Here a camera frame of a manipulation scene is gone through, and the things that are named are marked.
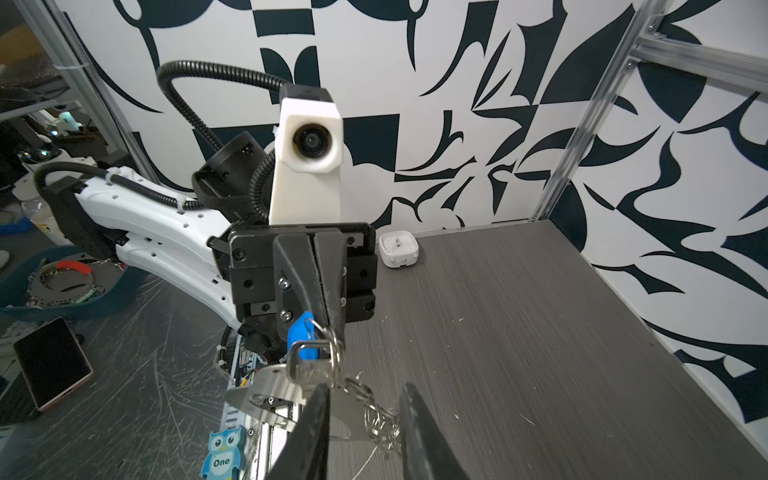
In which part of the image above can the blue capped key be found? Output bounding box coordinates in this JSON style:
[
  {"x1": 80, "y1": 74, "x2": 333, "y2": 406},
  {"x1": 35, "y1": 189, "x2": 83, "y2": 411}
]
[{"x1": 286, "y1": 312, "x2": 319, "y2": 361}]

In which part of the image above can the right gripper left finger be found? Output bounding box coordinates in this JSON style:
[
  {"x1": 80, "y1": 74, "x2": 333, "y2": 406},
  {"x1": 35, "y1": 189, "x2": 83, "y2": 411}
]
[{"x1": 265, "y1": 385, "x2": 330, "y2": 480}]

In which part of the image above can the smartphone on outer table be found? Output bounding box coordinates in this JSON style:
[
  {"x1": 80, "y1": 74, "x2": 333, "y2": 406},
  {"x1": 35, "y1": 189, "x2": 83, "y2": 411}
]
[{"x1": 13, "y1": 317, "x2": 94, "y2": 412}]

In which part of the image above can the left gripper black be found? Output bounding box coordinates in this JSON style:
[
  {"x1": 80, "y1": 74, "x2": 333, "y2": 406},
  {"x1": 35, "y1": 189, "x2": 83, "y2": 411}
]
[{"x1": 207, "y1": 222, "x2": 378, "y2": 347}]

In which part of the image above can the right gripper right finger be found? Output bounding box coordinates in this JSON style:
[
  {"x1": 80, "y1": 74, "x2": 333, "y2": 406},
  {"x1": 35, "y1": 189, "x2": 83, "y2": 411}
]
[{"x1": 399, "y1": 383, "x2": 469, "y2": 480}]

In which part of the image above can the keyring with chain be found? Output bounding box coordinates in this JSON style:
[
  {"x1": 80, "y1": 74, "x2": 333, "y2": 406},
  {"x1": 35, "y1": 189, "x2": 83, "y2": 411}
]
[{"x1": 224, "y1": 317, "x2": 404, "y2": 457}]

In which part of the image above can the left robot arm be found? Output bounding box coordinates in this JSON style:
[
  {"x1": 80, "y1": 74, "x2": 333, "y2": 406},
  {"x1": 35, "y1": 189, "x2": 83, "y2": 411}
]
[{"x1": 33, "y1": 141, "x2": 377, "y2": 350}]

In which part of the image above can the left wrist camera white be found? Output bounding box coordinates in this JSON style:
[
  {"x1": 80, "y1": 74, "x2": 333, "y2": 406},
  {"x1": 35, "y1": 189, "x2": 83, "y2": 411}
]
[{"x1": 269, "y1": 83, "x2": 344, "y2": 225}]

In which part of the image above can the black corrugated cable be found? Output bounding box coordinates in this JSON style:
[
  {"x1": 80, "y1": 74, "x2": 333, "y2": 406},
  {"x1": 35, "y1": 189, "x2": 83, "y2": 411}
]
[{"x1": 32, "y1": 58, "x2": 290, "y2": 223}]

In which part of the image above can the white round wall device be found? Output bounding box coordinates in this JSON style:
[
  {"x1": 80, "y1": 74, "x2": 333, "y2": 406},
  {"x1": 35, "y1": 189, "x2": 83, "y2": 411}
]
[{"x1": 378, "y1": 231, "x2": 420, "y2": 269}]

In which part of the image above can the blue owl figurine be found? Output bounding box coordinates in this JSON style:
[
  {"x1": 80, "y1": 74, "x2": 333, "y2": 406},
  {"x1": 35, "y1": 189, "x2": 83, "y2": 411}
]
[{"x1": 200, "y1": 426, "x2": 247, "y2": 480}]

